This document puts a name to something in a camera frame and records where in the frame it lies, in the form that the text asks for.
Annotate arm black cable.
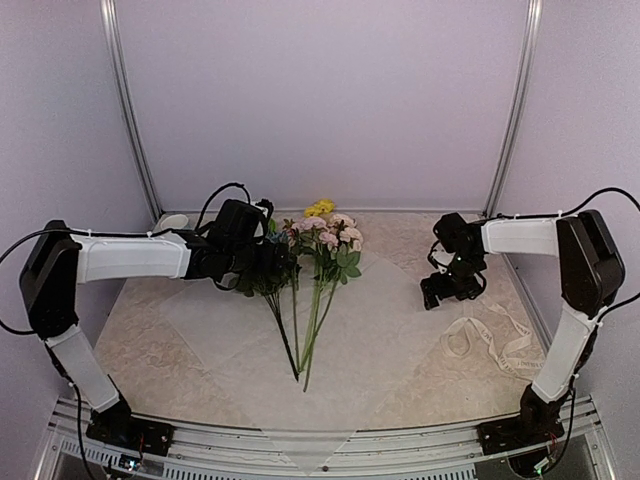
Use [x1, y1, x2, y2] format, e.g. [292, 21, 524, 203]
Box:
[197, 182, 254, 231]
[569, 187, 640, 216]

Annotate yellow fake flower stem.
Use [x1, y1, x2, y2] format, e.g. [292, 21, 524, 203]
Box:
[304, 198, 335, 217]

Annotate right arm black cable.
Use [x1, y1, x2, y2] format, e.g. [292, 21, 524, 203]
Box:
[569, 187, 640, 216]

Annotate pink fake flower bunch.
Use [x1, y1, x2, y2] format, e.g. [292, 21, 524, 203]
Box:
[284, 213, 364, 389]

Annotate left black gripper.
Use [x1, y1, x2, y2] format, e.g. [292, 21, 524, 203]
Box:
[226, 240, 289, 277]

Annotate front aluminium rail base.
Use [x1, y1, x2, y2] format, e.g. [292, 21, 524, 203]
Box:
[27, 397, 621, 479]

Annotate cream printed ribbon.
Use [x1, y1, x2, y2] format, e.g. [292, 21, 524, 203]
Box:
[439, 301, 544, 381]

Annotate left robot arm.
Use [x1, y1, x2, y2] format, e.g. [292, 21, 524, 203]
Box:
[19, 200, 290, 457]

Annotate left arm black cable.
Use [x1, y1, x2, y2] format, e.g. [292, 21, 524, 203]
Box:
[197, 182, 254, 231]

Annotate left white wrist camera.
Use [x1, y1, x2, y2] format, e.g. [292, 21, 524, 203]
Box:
[251, 199, 274, 222]

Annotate light blue mug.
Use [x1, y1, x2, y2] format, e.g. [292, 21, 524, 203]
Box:
[153, 214, 189, 233]

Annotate blue fake flower bunch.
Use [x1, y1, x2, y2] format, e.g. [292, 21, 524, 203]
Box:
[235, 232, 299, 381]

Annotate aluminium frame post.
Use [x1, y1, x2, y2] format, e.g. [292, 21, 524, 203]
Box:
[100, 0, 164, 222]
[483, 0, 544, 217]

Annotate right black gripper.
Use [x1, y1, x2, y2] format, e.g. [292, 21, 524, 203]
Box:
[422, 252, 484, 308]

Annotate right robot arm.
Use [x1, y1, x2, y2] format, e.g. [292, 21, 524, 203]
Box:
[420, 210, 625, 455]

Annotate left aluminium frame post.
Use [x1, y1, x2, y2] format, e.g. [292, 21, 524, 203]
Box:
[100, 0, 164, 222]

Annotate right aluminium frame post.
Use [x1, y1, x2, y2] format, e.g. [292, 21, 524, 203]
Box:
[483, 0, 544, 217]

